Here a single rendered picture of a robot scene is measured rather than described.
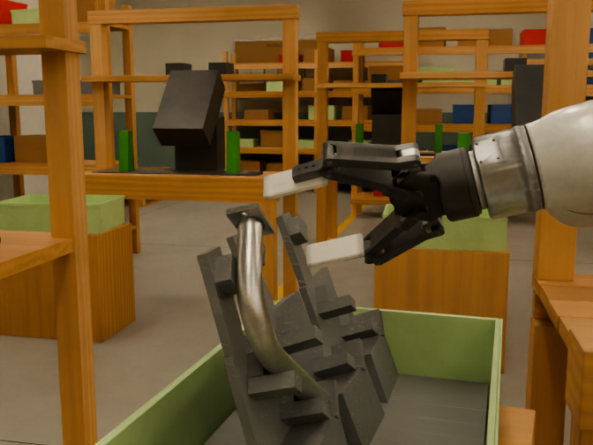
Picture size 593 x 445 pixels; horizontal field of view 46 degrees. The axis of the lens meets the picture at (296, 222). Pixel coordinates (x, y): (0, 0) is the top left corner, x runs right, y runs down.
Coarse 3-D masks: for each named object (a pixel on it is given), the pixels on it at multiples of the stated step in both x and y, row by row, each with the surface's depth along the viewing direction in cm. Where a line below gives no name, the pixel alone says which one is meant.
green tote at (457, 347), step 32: (384, 320) 126; (416, 320) 125; (448, 320) 123; (480, 320) 121; (416, 352) 125; (448, 352) 124; (480, 352) 122; (192, 384) 97; (224, 384) 108; (160, 416) 88; (192, 416) 97; (224, 416) 109
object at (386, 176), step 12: (336, 168) 74; (348, 168) 72; (336, 180) 72; (348, 180) 72; (360, 180) 72; (372, 180) 73; (384, 180) 73; (384, 192) 74; (396, 192) 73; (408, 192) 73
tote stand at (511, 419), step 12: (504, 408) 125; (516, 408) 125; (504, 420) 121; (516, 420) 121; (528, 420) 121; (504, 432) 116; (516, 432) 116; (528, 432) 116; (504, 444) 112; (516, 444) 112; (528, 444) 112
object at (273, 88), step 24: (240, 96) 1108; (264, 96) 1100; (312, 96) 1084; (336, 96) 1076; (240, 120) 1119; (264, 120) 1111; (312, 120) 1094; (336, 120) 1086; (240, 144) 1128; (264, 144) 1124; (312, 144) 1104; (264, 168) 1156
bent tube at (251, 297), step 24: (240, 216) 82; (264, 216) 82; (240, 240) 80; (240, 264) 78; (240, 288) 77; (240, 312) 77; (264, 312) 76; (264, 336) 76; (264, 360) 78; (288, 360) 80; (312, 384) 87
